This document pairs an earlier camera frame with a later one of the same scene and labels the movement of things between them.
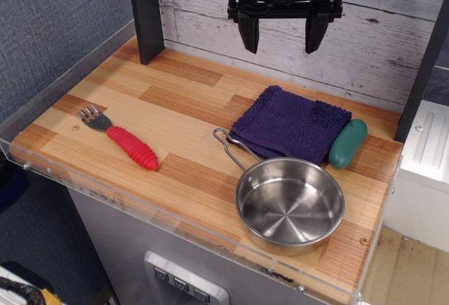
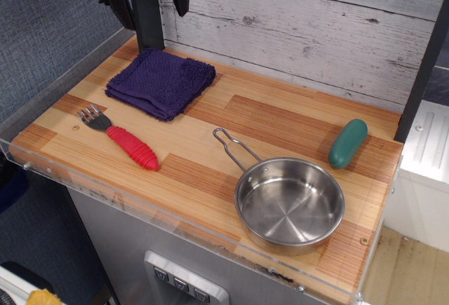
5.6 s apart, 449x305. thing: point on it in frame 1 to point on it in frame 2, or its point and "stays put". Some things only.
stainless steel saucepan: x=285 y=205 stays put
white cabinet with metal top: x=419 y=205 stays put
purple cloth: x=279 y=123 to x=158 y=84
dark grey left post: x=147 y=12 stays put
